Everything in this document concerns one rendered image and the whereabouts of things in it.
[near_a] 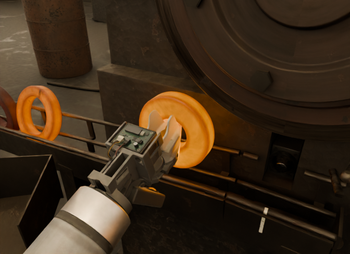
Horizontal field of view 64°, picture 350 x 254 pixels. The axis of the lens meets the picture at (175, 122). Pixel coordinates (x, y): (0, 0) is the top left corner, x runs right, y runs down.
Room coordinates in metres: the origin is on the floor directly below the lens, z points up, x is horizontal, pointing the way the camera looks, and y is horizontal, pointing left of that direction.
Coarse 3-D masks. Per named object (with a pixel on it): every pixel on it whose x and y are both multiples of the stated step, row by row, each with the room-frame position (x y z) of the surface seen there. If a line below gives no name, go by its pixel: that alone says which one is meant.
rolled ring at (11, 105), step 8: (0, 88) 0.84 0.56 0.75; (0, 96) 0.81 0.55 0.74; (8, 96) 0.83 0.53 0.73; (0, 104) 0.81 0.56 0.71; (8, 104) 0.81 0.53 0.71; (8, 112) 0.80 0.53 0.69; (0, 120) 0.87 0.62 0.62; (8, 120) 0.80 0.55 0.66; (16, 120) 0.81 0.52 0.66; (16, 128) 0.81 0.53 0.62
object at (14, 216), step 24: (0, 168) 0.52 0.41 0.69; (24, 168) 0.52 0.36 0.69; (48, 168) 0.50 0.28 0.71; (0, 192) 0.52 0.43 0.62; (24, 192) 0.52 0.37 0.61; (48, 192) 0.46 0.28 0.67; (0, 216) 0.46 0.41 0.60; (24, 216) 0.35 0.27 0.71; (48, 216) 0.43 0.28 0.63; (0, 240) 0.39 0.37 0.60; (24, 240) 0.33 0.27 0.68
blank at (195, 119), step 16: (160, 96) 0.47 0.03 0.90; (176, 96) 0.46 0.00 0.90; (144, 112) 0.49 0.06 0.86; (160, 112) 0.47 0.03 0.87; (176, 112) 0.45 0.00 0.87; (192, 112) 0.44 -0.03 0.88; (192, 128) 0.43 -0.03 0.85; (208, 128) 0.43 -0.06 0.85; (192, 144) 0.43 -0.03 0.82; (208, 144) 0.42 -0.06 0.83; (192, 160) 0.43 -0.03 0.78
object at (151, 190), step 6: (138, 186) 0.36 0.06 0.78; (132, 192) 0.32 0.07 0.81; (138, 192) 0.32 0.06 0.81; (144, 192) 0.33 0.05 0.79; (150, 192) 0.35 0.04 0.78; (156, 192) 0.38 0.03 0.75; (132, 198) 0.31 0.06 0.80; (138, 198) 0.32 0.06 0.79; (144, 198) 0.33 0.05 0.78; (150, 198) 0.35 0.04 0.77; (156, 198) 0.36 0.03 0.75; (162, 198) 0.38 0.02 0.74; (138, 204) 0.32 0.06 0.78; (144, 204) 0.33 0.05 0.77; (150, 204) 0.34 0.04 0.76; (156, 204) 0.36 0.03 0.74; (162, 204) 0.38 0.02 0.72
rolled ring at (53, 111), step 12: (24, 96) 0.81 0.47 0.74; (36, 96) 0.78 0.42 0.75; (48, 96) 0.76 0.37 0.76; (24, 108) 0.81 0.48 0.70; (48, 108) 0.74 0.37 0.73; (60, 108) 0.76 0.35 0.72; (24, 120) 0.79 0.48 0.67; (48, 120) 0.73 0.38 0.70; (60, 120) 0.74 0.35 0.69; (24, 132) 0.77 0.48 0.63; (36, 132) 0.77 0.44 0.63; (48, 132) 0.72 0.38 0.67
